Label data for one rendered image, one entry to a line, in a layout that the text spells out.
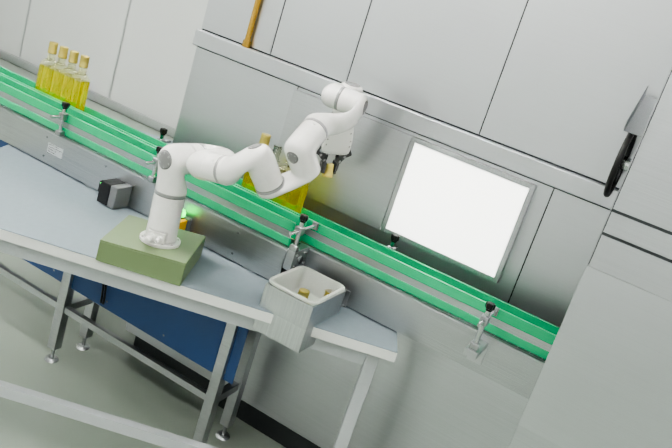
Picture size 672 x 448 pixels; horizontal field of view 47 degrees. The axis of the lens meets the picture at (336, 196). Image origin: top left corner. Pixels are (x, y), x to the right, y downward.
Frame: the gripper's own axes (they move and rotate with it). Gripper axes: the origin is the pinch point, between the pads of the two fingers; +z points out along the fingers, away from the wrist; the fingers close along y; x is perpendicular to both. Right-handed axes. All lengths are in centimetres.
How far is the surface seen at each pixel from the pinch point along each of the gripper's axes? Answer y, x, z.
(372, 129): -15.8, -6.6, -12.1
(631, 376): -47, 99, 7
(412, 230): -28.7, 15.8, 13.5
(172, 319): 35, -15, 71
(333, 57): -5.6, -28.8, -28.4
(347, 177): -12.3, -7.4, 6.6
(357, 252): -9.1, 18.2, 21.3
